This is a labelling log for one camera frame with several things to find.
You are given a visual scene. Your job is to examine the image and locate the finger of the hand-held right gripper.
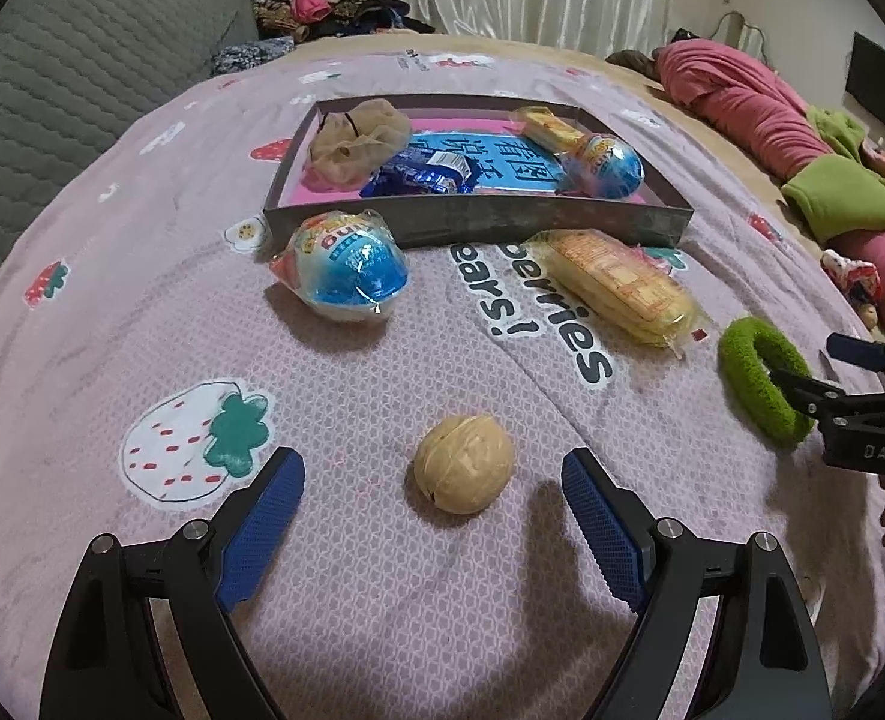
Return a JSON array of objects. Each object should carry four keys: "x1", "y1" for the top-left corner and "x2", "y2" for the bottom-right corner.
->
[
  {"x1": 824, "y1": 332, "x2": 885, "y2": 377},
  {"x1": 766, "y1": 366, "x2": 850, "y2": 421}
]

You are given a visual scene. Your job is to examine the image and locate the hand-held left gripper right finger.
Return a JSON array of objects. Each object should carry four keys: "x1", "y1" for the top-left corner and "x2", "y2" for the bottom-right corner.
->
[{"x1": 560, "y1": 446, "x2": 833, "y2": 720}]

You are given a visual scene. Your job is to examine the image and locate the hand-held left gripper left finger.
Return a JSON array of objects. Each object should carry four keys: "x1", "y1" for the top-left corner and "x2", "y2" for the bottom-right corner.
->
[{"x1": 37, "y1": 446, "x2": 307, "y2": 720}]

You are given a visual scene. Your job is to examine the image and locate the green fuzzy ring scrunchie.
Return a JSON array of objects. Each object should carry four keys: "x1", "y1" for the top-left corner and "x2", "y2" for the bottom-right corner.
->
[{"x1": 716, "y1": 316, "x2": 827, "y2": 443}]

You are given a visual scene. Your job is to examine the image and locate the beige walnut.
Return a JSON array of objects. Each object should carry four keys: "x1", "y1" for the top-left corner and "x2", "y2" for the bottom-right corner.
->
[{"x1": 413, "y1": 413, "x2": 517, "y2": 517}]

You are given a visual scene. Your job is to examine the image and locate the large yellow cake packet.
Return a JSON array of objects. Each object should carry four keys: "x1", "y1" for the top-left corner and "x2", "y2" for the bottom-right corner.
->
[{"x1": 523, "y1": 229, "x2": 711, "y2": 355}]

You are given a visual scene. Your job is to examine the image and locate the small blue white egg toy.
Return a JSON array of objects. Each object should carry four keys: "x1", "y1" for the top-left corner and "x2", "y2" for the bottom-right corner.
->
[{"x1": 268, "y1": 208, "x2": 413, "y2": 325}]

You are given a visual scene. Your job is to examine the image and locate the large blue white egg toy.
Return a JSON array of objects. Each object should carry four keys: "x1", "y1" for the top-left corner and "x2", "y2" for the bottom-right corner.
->
[{"x1": 558, "y1": 133, "x2": 646, "y2": 201}]

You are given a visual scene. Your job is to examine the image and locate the shallow grey cardboard box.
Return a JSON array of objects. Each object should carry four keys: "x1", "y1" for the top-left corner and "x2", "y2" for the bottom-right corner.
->
[{"x1": 262, "y1": 95, "x2": 695, "y2": 251}]

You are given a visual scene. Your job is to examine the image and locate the small yellow cake packet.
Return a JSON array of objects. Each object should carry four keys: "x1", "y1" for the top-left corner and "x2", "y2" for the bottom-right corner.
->
[{"x1": 512, "y1": 106, "x2": 592, "y2": 156}]

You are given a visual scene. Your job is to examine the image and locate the blue snack packet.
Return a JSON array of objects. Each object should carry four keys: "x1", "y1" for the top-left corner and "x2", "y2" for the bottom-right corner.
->
[{"x1": 358, "y1": 145, "x2": 482, "y2": 198}]

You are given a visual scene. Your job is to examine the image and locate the red white crochet item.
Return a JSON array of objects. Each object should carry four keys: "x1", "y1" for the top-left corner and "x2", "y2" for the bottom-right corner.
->
[{"x1": 819, "y1": 248, "x2": 883, "y2": 310}]

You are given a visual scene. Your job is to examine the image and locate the green fleece blanket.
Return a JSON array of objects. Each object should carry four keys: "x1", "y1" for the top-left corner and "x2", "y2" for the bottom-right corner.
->
[{"x1": 779, "y1": 107, "x2": 885, "y2": 246}]

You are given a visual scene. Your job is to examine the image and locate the pink printed blanket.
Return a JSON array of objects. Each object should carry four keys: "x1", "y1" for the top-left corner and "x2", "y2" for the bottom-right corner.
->
[{"x1": 0, "y1": 49, "x2": 885, "y2": 720}]

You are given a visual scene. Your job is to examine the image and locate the pink quilt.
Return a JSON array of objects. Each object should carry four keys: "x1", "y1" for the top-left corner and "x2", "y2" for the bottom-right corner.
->
[{"x1": 650, "y1": 40, "x2": 885, "y2": 350}]

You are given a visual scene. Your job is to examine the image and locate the white metal chair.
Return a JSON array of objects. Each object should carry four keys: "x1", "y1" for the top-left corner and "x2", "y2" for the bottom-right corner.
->
[{"x1": 712, "y1": 10, "x2": 772, "y2": 62}]

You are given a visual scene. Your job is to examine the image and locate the dark cloth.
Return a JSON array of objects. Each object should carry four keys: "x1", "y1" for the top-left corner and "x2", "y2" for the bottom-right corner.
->
[{"x1": 605, "y1": 49, "x2": 668, "y2": 80}]

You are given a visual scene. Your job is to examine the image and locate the blue patterned cloth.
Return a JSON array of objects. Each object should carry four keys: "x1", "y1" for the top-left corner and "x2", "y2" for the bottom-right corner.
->
[{"x1": 211, "y1": 35, "x2": 298, "y2": 77}]

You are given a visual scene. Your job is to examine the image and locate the grey quilted headboard cover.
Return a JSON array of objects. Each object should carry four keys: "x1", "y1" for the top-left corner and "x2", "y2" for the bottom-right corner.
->
[{"x1": 0, "y1": 0, "x2": 260, "y2": 320}]

